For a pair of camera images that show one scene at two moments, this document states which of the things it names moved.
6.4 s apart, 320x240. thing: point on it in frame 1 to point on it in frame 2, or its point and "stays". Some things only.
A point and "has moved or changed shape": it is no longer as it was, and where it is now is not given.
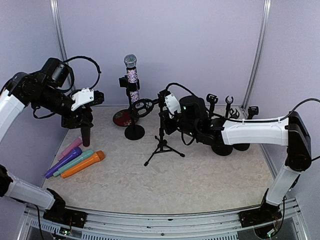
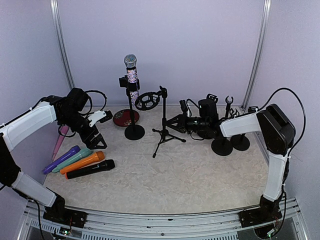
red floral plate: [125, 117] stays
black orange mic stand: [213, 100] stays
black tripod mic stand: [163, 145] to [148, 100]
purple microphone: [75, 152] has moved or changed shape
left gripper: [72, 121] to [91, 144]
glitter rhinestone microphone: [130, 61] stays
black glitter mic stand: [133, 132] stays
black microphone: [85, 133] has moved or changed shape
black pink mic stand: [228, 106] stays
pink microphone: [76, 143] to [64, 130]
